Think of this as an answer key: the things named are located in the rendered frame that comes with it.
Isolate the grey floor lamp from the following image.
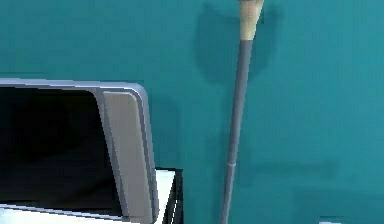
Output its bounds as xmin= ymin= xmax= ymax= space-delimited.
xmin=219 ymin=0 xmax=266 ymax=224

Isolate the white black-edged table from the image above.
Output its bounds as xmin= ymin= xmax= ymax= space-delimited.
xmin=154 ymin=167 xmax=185 ymax=224

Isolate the grey television set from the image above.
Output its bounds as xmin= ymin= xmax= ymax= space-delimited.
xmin=0 ymin=77 xmax=160 ymax=224

